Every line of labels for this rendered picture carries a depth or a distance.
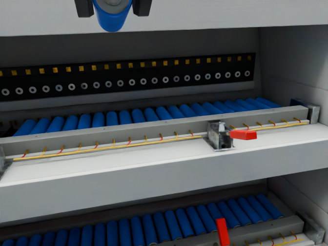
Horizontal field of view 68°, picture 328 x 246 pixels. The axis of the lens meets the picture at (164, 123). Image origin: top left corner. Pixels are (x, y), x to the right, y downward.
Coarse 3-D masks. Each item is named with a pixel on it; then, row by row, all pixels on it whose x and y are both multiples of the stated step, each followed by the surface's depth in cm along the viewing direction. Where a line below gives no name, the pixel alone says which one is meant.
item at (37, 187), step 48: (96, 96) 43; (144, 96) 44; (288, 96) 44; (192, 144) 32; (240, 144) 32; (288, 144) 31; (0, 192) 25; (48, 192) 26; (96, 192) 27; (144, 192) 29
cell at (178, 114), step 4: (168, 108) 41; (172, 108) 40; (176, 108) 40; (168, 112) 41; (172, 112) 39; (176, 112) 38; (180, 112) 38; (172, 116) 39; (176, 116) 37; (180, 116) 37; (184, 116) 37
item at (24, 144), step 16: (240, 112) 36; (256, 112) 36; (272, 112) 36; (288, 112) 36; (304, 112) 37; (96, 128) 32; (112, 128) 32; (128, 128) 32; (144, 128) 32; (160, 128) 33; (176, 128) 33; (192, 128) 34; (256, 128) 34; (16, 144) 29; (32, 144) 30; (48, 144) 30; (64, 144) 30; (80, 144) 30; (96, 144) 30; (128, 144) 31
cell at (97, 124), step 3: (96, 114) 39; (99, 114) 39; (102, 114) 39; (93, 117) 39; (96, 117) 37; (99, 117) 37; (102, 117) 38; (93, 120) 37; (96, 120) 36; (99, 120) 36; (102, 120) 37; (93, 123) 35; (96, 123) 35; (99, 123) 35; (102, 123) 36; (93, 126) 34; (96, 126) 34; (99, 126) 34; (102, 126) 34
